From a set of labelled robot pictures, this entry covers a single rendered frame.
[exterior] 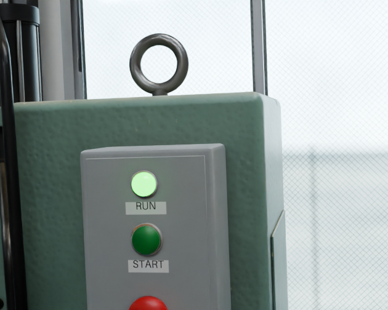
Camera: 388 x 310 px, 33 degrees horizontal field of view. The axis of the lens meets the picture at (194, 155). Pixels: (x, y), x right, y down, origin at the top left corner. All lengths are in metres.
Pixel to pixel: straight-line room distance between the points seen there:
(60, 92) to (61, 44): 0.16
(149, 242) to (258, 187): 0.10
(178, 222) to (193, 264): 0.03
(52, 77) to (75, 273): 1.65
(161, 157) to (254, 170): 0.09
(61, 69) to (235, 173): 1.68
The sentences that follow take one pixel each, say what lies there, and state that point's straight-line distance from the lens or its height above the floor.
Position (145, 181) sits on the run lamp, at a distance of 0.45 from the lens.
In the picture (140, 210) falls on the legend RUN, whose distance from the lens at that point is 0.46.
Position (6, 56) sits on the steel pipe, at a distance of 0.53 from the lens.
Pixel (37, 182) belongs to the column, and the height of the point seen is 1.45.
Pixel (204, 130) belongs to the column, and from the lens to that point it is 0.51.
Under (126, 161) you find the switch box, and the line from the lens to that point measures 0.46.
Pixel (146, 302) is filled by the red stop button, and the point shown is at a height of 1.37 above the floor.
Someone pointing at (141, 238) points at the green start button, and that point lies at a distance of 0.46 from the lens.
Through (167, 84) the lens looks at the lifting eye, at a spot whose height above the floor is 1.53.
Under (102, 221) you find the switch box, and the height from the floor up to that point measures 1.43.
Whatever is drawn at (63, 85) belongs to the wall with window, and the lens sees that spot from 2.16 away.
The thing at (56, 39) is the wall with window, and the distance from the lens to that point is 2.18.
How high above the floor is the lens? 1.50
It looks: 3 degrees down
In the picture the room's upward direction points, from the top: 2 degrees counter-clockwise
